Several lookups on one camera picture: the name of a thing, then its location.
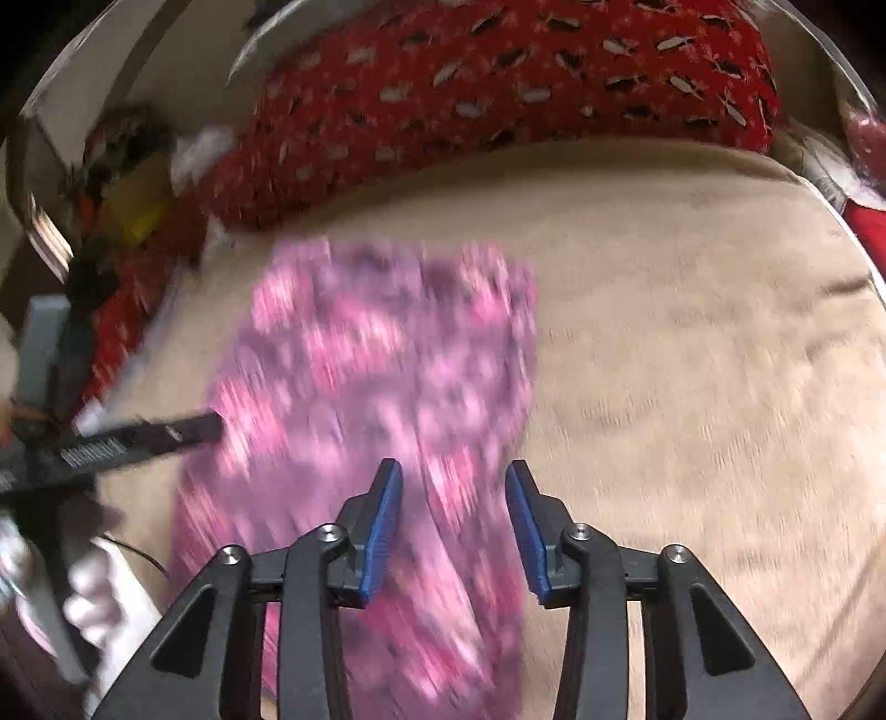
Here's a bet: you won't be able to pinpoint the beige fleece blanket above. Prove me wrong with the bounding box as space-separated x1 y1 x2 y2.
83 138 886 720

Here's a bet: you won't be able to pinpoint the person's left hand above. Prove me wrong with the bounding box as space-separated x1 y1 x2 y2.
61 536 140 659

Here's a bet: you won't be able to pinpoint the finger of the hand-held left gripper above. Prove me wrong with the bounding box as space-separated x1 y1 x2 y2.
59 411 224 477

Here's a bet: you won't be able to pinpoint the yellow box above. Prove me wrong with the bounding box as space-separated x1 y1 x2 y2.
104 153 174 246

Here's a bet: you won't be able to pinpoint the purple floral pants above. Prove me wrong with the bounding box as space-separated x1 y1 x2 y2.
168 235 541 720

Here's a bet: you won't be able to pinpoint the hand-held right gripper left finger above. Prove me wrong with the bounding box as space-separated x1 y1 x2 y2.
92 457 404 720

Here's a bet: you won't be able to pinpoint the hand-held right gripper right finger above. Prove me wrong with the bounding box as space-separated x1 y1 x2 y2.
504 458 812 720

